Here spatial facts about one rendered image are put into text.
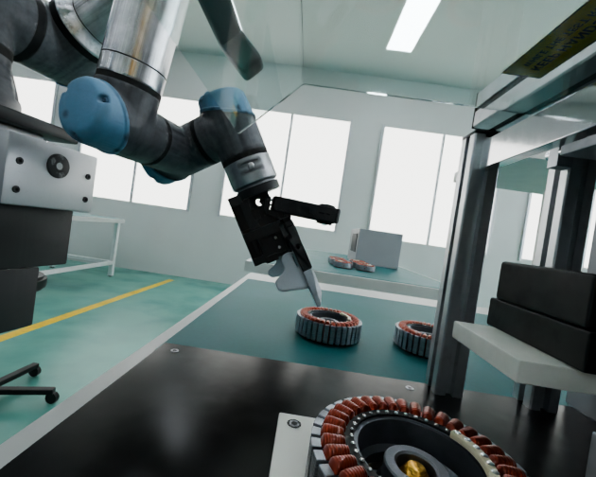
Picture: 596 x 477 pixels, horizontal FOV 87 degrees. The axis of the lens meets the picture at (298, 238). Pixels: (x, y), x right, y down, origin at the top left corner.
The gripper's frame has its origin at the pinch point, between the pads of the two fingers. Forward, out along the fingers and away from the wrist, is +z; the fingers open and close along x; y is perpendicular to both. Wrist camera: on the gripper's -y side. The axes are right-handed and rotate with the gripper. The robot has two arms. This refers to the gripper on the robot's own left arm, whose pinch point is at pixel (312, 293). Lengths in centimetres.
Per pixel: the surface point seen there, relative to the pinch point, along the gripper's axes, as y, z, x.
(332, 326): -0.4, 4.3, 5.3
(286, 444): 9.7, -1.3, 32.0
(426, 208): -251, 64, -364
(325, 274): -22, 22, -91
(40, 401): 118, 27, -105
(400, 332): -10.9, 11.0, 4.0
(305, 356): 5.5, 4.8, 9.6
